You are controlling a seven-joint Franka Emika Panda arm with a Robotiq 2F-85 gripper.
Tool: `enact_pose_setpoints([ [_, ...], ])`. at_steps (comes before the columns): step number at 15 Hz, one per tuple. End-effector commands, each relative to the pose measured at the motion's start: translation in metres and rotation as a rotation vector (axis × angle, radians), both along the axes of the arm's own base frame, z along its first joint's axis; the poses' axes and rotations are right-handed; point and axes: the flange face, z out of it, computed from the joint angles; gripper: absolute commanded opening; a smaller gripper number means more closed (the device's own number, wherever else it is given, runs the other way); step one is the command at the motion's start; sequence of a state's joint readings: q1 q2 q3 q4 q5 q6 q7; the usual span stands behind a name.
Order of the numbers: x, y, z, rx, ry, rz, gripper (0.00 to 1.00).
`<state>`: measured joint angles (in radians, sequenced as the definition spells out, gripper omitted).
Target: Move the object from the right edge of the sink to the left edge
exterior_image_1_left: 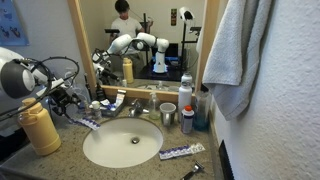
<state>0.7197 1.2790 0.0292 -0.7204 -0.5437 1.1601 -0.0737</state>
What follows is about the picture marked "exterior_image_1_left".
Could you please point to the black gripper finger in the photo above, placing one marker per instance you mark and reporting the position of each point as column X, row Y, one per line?
column 68, row 111
column 75, row 99

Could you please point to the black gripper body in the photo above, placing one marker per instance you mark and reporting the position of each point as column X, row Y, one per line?
column 60, row 98

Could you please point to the white oval sink basin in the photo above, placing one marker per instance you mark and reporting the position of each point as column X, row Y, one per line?
column 110, row 150

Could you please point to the metal sink drain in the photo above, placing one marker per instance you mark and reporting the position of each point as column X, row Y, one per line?
column 135, row 140

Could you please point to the blue round jar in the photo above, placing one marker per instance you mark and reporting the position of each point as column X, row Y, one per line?
column 81, row 106

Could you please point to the small white capped bottle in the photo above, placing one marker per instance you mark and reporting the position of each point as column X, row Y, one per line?
column 96, row 108

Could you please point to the cream yellow water bottle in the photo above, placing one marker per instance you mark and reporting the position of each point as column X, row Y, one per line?
column 38, row 128

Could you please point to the white blue toothpaste tube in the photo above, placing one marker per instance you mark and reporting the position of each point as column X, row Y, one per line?
column 120, row 97

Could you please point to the chrome faucet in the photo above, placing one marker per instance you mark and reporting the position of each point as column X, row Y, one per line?
column 135, row 108

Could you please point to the clear soap dispenser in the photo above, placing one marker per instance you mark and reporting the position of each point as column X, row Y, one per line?
column 153, row 106

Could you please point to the tall white bottle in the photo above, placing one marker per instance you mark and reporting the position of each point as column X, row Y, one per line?
column 184, row 96

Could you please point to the shaving can with orange cap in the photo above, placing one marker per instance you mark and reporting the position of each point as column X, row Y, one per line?
column 187, row 119

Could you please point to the wood framed mirror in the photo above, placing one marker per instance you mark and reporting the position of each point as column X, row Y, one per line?
column 160, row 20

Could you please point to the blue mouthwash bottle black cap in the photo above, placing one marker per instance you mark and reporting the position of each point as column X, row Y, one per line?
column 201, row 111

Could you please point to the black comb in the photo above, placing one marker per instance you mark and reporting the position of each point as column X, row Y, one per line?
column 225, row 162

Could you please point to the grey towel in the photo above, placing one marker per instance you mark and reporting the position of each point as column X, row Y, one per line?
column 233, row 50

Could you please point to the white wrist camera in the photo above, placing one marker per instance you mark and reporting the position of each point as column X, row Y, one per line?
column 50, row 87

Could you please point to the blue wall poster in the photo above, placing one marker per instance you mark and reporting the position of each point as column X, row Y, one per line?
column 13, row 23

